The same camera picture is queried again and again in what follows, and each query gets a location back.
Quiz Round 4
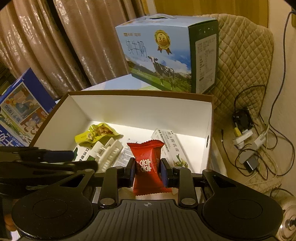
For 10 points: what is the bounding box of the red candy wrapper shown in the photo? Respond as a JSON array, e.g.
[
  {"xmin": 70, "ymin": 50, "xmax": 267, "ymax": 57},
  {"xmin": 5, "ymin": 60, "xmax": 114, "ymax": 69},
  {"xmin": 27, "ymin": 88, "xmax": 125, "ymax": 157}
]
[{"xmin": 127, "ymin": 140, "xmax": 171, "ymax": 196}]

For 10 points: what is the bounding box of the yellow snack packet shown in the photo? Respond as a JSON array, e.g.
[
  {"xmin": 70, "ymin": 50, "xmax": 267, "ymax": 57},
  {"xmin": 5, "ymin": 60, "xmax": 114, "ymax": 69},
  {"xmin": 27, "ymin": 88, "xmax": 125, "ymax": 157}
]
[{"xmin": 74, "ymin": 123, "xmax": 119, "ymax": 144}]

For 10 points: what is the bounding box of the white long carton box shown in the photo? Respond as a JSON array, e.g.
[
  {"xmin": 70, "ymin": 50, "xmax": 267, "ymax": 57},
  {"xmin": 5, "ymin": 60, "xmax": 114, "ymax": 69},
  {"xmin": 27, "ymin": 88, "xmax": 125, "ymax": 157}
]
[{"xmin": 151, "ymin": 129, "xmax": 189, "ymax": 168}]

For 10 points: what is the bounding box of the plaid tablecloth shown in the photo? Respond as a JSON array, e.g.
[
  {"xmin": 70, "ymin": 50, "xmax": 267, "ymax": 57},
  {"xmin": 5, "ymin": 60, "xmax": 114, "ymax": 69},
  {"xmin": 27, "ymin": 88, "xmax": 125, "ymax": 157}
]
[{"xmin": 55, "ymin": 73, "xmax": 227, "ymax": 200}]

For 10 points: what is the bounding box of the green white medicine box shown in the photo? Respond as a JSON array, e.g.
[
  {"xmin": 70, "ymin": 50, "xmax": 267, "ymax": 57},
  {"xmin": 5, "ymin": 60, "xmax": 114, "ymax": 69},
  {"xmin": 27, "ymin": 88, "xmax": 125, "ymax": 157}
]
[{"xmin": 73, "ymin": 143, "xmax": 96, "ymax": 161}]

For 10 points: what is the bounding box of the dark blue milk carton box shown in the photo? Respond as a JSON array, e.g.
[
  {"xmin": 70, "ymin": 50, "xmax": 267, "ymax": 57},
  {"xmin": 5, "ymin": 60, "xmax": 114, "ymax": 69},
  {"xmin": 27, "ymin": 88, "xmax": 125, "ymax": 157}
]
[{"xmin": 0, "ymin": 68, "xmax": 56, "ymax": 147}]

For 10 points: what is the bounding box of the brown cardboard box white inside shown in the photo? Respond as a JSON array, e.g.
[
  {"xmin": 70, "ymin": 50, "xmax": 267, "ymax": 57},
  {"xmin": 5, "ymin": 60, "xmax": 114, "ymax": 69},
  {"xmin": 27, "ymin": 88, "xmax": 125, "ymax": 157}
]
[{"xmin": 31, "ymin": 90, "xmax": 213, "ymax": 173}]

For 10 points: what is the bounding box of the power strip with adapters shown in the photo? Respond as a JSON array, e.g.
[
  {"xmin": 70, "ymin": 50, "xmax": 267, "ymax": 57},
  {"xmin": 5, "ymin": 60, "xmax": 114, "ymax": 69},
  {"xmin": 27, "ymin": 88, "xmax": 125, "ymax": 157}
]
[{"xmin": 232, "ymin": 108, "xmax": 269, "ymax": 172}]

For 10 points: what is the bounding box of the steel kettle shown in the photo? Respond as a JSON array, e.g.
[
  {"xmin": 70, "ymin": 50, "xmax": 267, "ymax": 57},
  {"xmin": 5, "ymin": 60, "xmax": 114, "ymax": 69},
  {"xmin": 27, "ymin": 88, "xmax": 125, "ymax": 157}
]
[{"xmin": 276, "ymin": 196, "xmax": 296, "ymax": 240}]

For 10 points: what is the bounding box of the brown curtain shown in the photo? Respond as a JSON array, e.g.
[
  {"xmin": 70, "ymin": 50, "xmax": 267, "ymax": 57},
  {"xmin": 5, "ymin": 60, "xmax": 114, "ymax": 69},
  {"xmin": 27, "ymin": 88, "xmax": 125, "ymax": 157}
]
[{"xmin": 1, "ymin": 1, "xmax": 146, "ymax": 98}]

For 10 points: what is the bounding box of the light blue cow milk box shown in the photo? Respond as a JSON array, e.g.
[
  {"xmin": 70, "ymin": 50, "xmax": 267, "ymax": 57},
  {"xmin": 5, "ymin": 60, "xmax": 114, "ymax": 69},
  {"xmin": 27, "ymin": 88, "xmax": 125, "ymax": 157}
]
[{"xmin": 115, "ymin": 14, "xmax": 219, "ymax": 93}]

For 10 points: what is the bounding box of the beige quilted chair cover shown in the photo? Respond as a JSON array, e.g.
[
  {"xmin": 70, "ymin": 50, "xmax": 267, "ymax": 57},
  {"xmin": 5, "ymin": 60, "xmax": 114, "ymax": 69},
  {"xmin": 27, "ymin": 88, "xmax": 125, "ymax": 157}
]
[{"xmin": 207, "ymin": 14, "xmax": 273, "ymax": 131}]

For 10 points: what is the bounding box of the black cable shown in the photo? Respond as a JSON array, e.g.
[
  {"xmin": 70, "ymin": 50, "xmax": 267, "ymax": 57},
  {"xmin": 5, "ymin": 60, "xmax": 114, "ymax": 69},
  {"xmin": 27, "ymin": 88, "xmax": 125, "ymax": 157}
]
[{"xmin": 222, "ymin": 9, "xmax": 296, "ymax": 181}]

